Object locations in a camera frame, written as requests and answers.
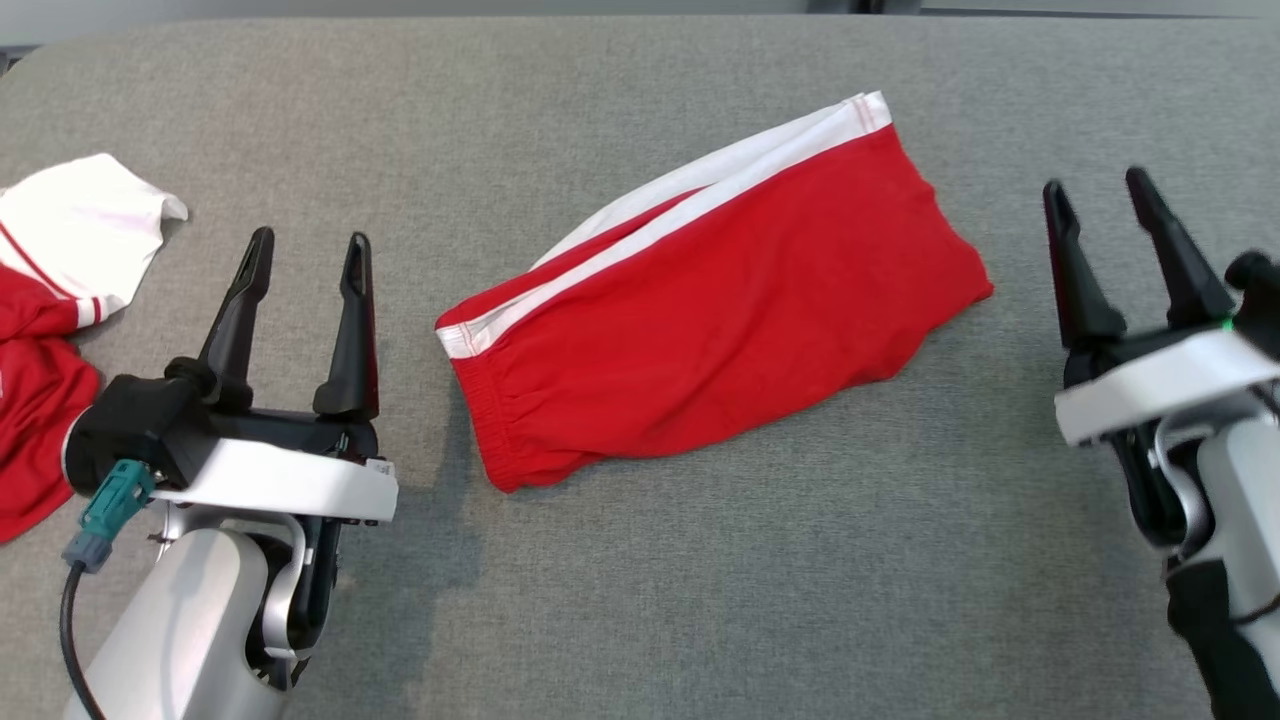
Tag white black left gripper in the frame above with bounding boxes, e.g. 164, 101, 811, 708
150, 227, 399, 523

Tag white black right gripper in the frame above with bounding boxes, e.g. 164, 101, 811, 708
1043, 166, 1280, 447

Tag red white basketball jersey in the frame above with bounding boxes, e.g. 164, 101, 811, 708
0, 153, 189, 545

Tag red shorts with white stripe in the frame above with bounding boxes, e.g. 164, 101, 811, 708
436, 91, 995, 494

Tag teal plug black left cable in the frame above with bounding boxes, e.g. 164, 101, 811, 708
59, 459, 157, 720

